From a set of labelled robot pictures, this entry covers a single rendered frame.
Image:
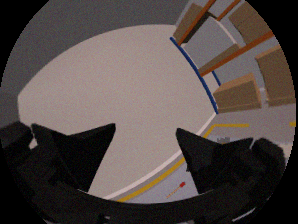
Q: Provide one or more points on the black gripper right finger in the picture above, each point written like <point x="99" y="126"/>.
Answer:
<point x="207" y="159"/>

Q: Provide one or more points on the beige flat rectangular board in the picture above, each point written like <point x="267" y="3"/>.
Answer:
<point x="286" y="149"/>

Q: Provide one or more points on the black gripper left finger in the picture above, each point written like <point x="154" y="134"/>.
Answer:
<point x="81" y="153"/>

